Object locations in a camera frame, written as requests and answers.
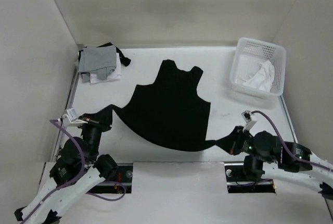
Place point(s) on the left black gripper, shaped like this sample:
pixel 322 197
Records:
pixel 95 123

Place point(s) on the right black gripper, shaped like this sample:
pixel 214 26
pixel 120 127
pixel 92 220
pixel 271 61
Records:
pixel 234 145

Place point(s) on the black tank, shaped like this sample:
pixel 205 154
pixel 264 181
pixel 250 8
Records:
pixel 125 61
pixel 169 112

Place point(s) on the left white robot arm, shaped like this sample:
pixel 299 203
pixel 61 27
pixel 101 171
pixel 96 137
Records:
pixel 78 169

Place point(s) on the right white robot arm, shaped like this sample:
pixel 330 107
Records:
pixel 297 164

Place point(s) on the white tank top in basket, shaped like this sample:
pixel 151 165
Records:
pixel 263 79

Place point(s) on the folded grey tank top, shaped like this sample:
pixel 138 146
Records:
pixel 101 61

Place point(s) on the folded black tank top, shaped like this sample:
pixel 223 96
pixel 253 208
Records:
pixel 125 61

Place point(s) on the white plastic basket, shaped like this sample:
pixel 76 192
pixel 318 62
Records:
pixel 248 55

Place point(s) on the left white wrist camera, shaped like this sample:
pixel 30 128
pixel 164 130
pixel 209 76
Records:
pixel 71 119

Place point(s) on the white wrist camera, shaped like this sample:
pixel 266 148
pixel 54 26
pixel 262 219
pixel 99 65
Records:
pixel 249 119
pixel 71 119

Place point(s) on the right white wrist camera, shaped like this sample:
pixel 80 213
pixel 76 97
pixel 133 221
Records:
pixel 249 119

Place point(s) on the metal table edge rail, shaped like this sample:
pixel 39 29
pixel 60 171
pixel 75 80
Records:
pixel 69 101

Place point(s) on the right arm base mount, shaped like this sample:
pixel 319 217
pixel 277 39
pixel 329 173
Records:
pixel 238 183

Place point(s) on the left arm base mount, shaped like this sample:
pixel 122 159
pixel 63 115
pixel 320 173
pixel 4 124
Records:
pixel 124 175

